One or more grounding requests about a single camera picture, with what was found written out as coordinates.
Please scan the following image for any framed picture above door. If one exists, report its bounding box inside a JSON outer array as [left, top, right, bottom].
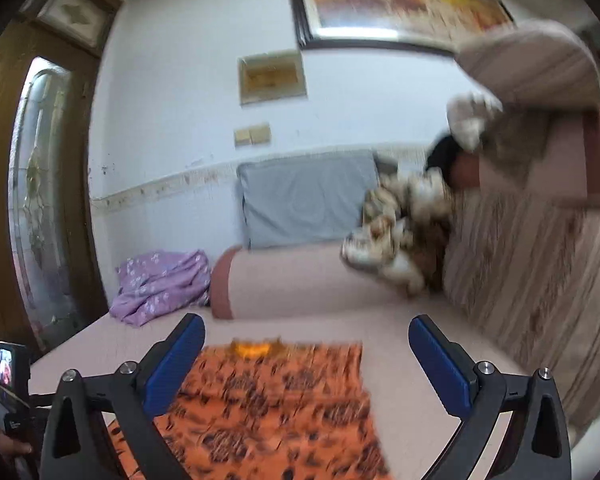
[[34, 0, 116, 51]]

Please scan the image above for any black object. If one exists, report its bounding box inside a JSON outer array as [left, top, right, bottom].
[[425, 135, 463, 183]]

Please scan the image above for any orange black floral garment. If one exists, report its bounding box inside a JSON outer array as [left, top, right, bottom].
[[107, 339, 393, 480]]

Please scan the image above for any person's left hand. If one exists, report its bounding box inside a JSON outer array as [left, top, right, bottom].
[[0, 430, 33, 458]]

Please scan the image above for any beige striped blanket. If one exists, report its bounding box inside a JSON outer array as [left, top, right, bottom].
[[442, 195, 600, 441]]

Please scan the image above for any purple floral cloth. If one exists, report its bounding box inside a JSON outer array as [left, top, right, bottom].
[[109, 250, 213, 328]]

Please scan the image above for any pink cloth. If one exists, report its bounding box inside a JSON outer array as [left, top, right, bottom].
[[452, 110, 600, 206]]

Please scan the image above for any grey pillow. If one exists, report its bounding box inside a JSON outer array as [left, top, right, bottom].
[[236, 149, 381, 251]]

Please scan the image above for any large framed wall painting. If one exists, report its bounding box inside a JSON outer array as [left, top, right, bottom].
[[286, 0, 518, 56]]

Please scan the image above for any beige wall switch panel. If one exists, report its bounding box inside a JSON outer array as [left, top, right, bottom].
[[233, 122, 272, 147]]

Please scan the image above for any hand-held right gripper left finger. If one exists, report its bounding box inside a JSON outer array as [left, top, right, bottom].
[[39, 313, 206, 480]]

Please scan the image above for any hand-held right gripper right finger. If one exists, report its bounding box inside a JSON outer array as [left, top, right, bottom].
[[408, 314, 573, 480]]

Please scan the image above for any small framed wall picture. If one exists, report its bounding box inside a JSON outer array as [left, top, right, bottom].
[[237, 50, 308, 107]]

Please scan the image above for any beige ribbed cloth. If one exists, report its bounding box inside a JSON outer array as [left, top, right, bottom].
[[452, 19, 600, 111]]

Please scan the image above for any pink bolster pillow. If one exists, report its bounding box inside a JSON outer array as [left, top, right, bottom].
[[210, 242, 446, 321]]

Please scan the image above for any crumpled cream brown blanket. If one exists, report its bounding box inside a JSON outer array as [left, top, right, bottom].
[[341, 91, 556, 296]]

